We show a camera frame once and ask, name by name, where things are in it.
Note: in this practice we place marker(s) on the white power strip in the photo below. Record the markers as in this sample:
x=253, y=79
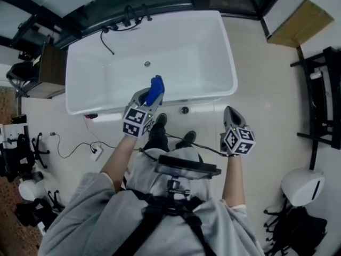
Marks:
x=96, y=153

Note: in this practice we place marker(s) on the white round object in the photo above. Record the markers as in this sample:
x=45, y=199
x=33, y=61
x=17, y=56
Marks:
x=30, y=189

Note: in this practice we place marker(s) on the black chest harness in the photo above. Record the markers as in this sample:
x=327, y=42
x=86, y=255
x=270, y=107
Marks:
x=160, y=215

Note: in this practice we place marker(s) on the black metal table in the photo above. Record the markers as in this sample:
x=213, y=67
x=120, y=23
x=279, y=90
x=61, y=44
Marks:
x=328, y=89

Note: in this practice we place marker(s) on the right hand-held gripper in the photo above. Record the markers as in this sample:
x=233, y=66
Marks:
x=238, y=141

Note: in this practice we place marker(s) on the dark wooden cabinet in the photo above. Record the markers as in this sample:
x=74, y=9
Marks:
x=53, y=65

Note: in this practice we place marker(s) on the brown perforated floor mat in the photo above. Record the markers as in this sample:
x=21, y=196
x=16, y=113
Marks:
x=8, y=100

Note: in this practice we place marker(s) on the grey sweater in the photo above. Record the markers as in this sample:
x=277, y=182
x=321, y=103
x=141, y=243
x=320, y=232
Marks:
x=88, y=217

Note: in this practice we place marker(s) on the brown cardboard sheet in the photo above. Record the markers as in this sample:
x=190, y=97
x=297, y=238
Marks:
x=301, y=23

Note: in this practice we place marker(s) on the person's black trousers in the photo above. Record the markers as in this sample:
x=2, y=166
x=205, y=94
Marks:
x=157, y=140

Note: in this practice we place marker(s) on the black chest-mounted device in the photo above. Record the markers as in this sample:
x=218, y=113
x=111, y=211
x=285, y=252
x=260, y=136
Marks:
x=186, y=167

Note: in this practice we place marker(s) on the white box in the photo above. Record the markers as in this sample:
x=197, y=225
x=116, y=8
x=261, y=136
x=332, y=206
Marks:
x=13, y=133

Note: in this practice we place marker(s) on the metal chest mount bracket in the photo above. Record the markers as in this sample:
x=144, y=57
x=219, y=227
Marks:
x=177, y=188

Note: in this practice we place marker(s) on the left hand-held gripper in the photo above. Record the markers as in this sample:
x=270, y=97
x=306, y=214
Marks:
x=136, y=119

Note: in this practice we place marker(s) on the small red object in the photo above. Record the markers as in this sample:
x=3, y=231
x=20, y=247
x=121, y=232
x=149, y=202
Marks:
x=91, y=116

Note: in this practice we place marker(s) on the white bathtub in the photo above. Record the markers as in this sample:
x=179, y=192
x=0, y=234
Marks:
x=173, y=44

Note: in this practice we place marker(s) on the person's left forearm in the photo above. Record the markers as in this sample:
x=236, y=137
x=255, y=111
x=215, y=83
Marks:
x=117, y=159

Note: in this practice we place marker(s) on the round metal floor drain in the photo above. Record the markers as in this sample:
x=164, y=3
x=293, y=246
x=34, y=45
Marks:
x=185, y=110

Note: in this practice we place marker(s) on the person's right forearm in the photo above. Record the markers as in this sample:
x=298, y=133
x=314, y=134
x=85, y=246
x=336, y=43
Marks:
x=233, y=180

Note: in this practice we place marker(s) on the black shoe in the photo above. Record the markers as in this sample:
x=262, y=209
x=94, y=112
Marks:
x=161, y=119
x=190, y=136

